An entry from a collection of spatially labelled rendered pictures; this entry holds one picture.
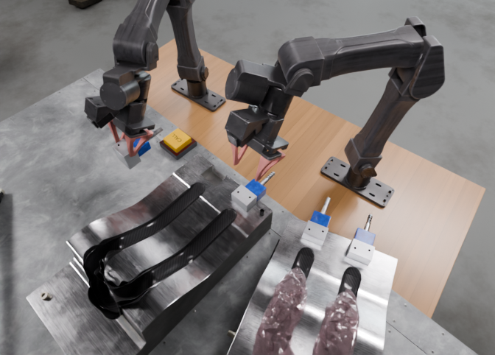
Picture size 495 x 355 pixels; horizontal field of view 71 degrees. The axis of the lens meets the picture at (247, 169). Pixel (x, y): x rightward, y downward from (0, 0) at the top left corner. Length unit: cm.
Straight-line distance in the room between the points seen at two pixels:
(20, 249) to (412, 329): 94
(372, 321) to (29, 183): 94
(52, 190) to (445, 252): 105
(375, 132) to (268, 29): 231
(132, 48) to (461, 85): 247
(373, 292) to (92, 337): 59
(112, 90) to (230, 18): 251
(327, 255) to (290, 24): 251
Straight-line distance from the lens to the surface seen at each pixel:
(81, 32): 331
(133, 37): 79
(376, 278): 85
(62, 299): 87
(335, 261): 84
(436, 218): 105
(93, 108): 78
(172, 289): 74
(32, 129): 130
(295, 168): 102
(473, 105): 279
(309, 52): 63
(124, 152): 90
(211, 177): 92
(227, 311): 84
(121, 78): 74
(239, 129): 61
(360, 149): 88
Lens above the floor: 161
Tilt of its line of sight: 54 degrees down
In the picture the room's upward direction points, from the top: straight up
